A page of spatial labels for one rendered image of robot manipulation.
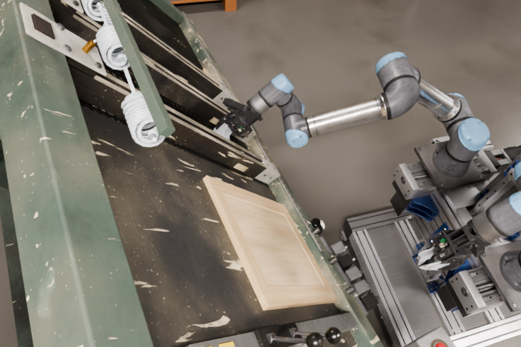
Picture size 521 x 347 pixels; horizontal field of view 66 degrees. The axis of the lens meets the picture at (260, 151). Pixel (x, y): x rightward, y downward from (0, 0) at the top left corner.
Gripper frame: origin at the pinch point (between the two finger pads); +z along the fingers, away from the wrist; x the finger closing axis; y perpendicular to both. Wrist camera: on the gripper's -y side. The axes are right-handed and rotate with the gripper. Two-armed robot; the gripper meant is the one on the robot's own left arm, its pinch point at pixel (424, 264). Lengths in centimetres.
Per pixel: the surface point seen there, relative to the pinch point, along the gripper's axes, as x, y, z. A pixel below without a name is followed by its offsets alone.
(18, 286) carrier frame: -66, 82, 176
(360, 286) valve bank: -12, -30, 51
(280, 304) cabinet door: -0.5, 33.2, 25.4
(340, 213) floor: -78, -97, 101
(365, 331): 6.7, -14.9, 43.0
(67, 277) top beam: 4, 94, -11
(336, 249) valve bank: -29, -27, 53
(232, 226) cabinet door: -23, 43, 25
